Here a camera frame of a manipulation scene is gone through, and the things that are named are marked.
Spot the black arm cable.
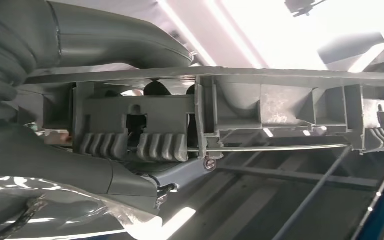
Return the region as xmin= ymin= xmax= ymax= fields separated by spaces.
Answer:
xmin=0 ymin=195 xmax=49 ymax=240

